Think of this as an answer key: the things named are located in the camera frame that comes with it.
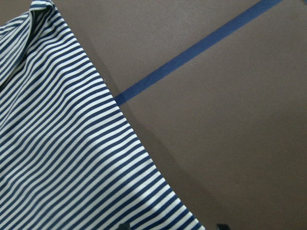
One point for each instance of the striped polo shirt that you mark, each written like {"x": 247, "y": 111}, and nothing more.
{"x": 69, "y": 159}

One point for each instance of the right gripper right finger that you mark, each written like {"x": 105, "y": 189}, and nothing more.
{"x": 222, "y": 227}

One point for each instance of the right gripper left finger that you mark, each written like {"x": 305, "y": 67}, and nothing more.
{"x": 124, "y": 226}

